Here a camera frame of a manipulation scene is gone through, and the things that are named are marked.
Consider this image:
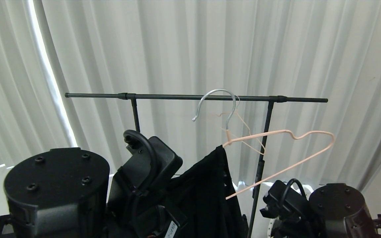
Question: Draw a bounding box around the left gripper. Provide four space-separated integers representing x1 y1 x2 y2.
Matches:
134 198 188 238

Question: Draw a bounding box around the black t-shirt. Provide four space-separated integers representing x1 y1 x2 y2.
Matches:
164 145 248 238

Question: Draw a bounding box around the pink clothes hanger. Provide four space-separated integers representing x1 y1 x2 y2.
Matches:
192 88 336 200
214 95 266 156

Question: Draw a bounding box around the black clothes rack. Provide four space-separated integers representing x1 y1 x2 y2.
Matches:
65 93 329 238

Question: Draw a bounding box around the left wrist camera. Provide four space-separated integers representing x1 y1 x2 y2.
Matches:
106 136 183 212

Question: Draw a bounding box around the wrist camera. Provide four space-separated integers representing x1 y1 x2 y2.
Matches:
260 180 312 232
106 136 183 212

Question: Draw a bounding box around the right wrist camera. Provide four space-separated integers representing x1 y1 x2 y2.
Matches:
260 180 312 232

